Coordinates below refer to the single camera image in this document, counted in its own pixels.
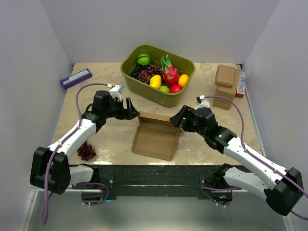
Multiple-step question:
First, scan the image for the dark purple grape bunch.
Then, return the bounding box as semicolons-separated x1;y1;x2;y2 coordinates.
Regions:
130;65;144;80

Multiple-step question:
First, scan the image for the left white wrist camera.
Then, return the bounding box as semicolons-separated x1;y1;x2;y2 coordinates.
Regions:
109;84;125;102

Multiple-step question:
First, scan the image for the pink dragon fruit toy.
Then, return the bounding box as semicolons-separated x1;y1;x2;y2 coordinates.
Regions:
161;54;180;87

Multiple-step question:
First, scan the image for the stack of folded cardboard boxes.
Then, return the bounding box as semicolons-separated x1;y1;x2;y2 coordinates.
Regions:
213;68;241;110

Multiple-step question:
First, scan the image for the yellow mango toy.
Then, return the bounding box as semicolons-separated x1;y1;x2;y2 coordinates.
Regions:
150;75;162;89
178;74;189;87

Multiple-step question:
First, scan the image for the white red printed box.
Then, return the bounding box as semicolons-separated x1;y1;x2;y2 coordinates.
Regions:
235;71;246;98

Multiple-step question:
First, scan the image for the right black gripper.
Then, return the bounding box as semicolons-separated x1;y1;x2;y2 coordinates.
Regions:
169;105;207;138

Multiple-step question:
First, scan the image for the yellow mango toy left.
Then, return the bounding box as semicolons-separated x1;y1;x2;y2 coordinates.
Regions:
150;75;162;89

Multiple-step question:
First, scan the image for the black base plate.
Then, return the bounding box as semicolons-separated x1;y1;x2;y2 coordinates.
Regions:
67;165;243;202

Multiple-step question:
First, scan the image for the red grape bunch on table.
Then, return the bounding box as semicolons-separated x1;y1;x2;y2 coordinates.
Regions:
77;142;97;161

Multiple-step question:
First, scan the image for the purple flat box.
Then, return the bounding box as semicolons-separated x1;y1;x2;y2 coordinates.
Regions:
60;68;92;89

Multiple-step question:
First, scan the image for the aluminium frame rail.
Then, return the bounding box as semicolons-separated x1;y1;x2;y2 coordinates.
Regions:
20;188;295;231

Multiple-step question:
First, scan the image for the brown cardboard paper box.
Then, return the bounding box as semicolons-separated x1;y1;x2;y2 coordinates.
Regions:
132;112;180;161

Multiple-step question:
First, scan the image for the green watermelon toy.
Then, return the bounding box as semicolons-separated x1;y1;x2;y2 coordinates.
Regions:
136;53;151;66

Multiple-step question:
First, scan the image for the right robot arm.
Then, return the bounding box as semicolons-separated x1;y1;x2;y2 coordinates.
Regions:
169;105;304;216

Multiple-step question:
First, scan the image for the purple cable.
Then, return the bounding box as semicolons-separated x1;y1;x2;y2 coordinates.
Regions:
40;83;113;225
201;95;308;221

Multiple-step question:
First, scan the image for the top folded cardboard box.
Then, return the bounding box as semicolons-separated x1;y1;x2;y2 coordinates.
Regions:
214;64;235;89

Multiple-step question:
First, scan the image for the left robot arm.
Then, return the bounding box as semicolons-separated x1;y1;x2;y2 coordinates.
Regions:
30;90;140;194

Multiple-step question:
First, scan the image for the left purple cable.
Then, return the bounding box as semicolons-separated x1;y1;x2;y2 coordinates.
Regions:
40;83;113;225

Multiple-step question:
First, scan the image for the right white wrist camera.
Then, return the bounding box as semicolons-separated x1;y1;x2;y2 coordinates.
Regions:
194;95;210;110

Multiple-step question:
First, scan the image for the red apple toy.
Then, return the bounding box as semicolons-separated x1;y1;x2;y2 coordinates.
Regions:
170;84;183;93

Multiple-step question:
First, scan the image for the green lime toy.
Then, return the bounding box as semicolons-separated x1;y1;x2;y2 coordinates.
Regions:
159;85;170;93

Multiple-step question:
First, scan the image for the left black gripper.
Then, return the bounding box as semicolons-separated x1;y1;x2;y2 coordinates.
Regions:
103;97;140;120

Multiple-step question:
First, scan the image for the red grape bunch in bin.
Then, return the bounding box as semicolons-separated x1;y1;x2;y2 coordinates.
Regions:
140;64;163;84

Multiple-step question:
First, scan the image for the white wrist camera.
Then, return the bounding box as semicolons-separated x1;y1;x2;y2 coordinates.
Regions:
109;84;125;102
194;95;210;110

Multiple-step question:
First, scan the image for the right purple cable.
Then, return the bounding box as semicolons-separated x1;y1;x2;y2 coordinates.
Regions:
201;95;308;221

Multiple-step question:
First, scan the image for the yellow mango toy right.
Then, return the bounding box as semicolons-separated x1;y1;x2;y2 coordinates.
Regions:
178;74;189;87

